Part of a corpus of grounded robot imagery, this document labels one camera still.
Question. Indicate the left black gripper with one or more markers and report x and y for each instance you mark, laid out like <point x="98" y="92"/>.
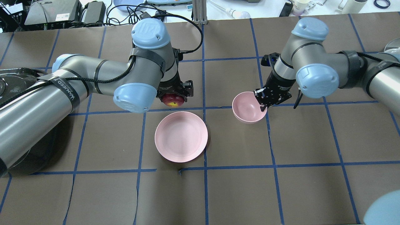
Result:
<point x="170" y="86"/>

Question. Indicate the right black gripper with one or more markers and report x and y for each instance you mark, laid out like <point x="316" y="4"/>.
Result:
<point x="280" y="83"/>

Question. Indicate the red apple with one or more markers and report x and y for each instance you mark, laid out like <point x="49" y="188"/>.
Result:
<point x="172" y="100"/>

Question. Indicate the pink bowl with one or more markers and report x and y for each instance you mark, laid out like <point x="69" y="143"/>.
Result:
<point x="246" y="108"/>

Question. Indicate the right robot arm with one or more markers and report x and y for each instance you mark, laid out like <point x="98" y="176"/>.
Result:
<point x="319" y="74"/>

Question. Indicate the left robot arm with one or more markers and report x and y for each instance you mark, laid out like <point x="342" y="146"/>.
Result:
<point x="151" y="72"/>

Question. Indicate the pink plate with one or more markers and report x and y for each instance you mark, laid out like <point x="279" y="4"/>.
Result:
<point x="181" y="137"/>

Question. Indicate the blue plate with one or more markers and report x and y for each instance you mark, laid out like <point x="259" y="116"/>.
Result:
<point x="123" y="5"/>

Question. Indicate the black power adapter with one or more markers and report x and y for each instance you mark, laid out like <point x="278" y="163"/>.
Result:
<point x="93" y="12"/>

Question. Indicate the white cup dark inside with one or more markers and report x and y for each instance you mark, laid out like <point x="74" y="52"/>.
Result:
<point x="351" y="6"/>

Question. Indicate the steel steamer pot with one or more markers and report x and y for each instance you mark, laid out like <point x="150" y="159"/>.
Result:
<point x="393" y="47"/>

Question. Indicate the black computer box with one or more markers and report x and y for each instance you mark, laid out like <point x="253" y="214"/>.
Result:
<point x="53" y="11"/>

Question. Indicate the aluminium frame post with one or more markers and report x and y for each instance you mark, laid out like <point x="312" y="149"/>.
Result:
<point x="199" y="15"/>

